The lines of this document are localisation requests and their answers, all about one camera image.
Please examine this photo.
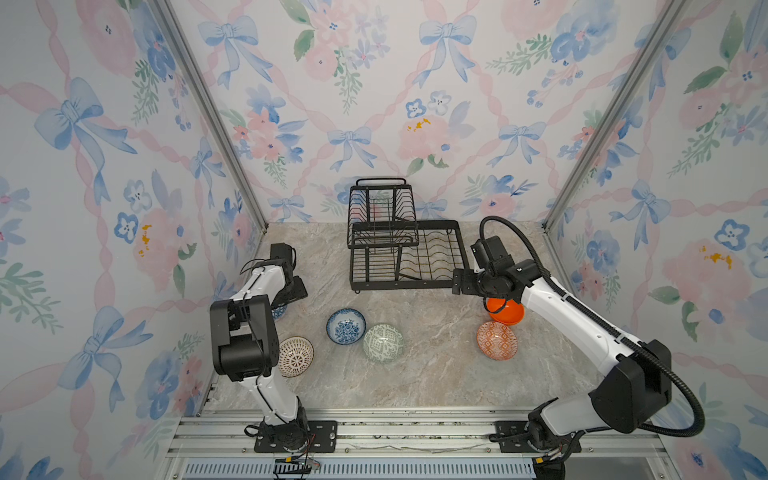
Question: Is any dark blue patterned bowl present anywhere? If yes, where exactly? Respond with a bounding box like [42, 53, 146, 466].
[271, 305, 287, 321]

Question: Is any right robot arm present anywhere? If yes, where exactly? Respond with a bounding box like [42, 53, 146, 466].
[453, 236, 672, 452]

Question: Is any brown white patterned bowl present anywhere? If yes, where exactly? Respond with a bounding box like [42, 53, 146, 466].
[278, 336, 314, 378]

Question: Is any orange bowl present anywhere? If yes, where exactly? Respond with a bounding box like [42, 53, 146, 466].
[484, 298, 525, 326]

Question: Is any blue floral bowl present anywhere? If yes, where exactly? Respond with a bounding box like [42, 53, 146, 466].
[326, 308, 367, 345]

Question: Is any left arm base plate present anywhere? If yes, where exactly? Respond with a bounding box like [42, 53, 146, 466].
[253, 420, 339, 454]

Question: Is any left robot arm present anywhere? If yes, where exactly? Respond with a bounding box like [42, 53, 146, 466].
[209, 243, 309, 451]

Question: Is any black wire dish rack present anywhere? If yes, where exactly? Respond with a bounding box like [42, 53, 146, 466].
[347, 177, 468, 293]

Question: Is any black corrugated cable conduit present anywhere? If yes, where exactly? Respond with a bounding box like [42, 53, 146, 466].
[478, 215, 706, 439]

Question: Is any aluminium mounting rail frame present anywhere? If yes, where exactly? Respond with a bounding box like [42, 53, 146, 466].
[155, 407, 681, 479]

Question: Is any corner aluminium profile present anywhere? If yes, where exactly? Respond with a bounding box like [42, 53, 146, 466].
[148, 0, 268, 235]
[542, 0, 690, 233]

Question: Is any left corner aluminium profile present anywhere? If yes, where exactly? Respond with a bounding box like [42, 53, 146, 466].
[148, 0, 268, 235]

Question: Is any green patterned bowl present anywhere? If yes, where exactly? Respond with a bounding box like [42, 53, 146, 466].
[363, 323, 405, 363]

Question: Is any red patterned bowl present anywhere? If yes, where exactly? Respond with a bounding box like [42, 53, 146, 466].
[476, 321, 518, 361]

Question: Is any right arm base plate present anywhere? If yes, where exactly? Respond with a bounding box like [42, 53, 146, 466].
[488, 421, 582, 454]

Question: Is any right corner aluminium profile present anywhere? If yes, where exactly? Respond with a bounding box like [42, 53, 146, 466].
[542, 0, 690, 233]

